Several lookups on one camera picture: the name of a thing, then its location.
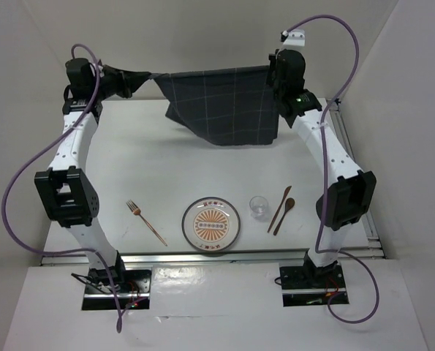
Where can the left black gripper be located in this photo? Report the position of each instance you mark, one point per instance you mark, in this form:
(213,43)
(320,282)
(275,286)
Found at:
(118,75)

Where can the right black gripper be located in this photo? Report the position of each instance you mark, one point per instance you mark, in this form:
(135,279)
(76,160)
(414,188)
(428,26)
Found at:
(273,57)

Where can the dark grey checked cloth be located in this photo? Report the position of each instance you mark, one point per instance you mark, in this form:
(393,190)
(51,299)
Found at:
(225,107)

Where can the wooden knife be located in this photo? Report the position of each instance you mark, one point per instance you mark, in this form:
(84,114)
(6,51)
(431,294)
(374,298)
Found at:
(286,192)

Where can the wooden spoon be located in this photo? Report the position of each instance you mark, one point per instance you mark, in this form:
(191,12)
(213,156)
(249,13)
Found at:
(288,206)

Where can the clear drinking glass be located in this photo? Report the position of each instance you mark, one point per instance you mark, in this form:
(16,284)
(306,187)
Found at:
(258,207)

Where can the copper fork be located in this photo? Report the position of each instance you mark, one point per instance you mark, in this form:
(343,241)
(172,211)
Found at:
(136,211)

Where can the orange patterned dinner plate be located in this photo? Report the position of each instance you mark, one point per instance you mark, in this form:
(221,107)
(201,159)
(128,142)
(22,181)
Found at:
(211,224)

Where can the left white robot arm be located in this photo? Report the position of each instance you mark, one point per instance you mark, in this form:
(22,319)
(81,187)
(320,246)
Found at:
(69,198)

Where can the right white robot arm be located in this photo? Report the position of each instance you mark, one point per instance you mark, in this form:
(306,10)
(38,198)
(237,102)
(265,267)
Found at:
(347,189)

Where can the aluminium rail front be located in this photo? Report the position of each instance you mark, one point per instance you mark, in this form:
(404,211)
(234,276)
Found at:
(145,259)

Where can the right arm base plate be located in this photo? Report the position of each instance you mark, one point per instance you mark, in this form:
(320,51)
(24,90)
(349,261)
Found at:
(298,290)

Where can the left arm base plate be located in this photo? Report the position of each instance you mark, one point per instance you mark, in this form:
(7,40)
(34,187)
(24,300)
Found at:
(133,292)

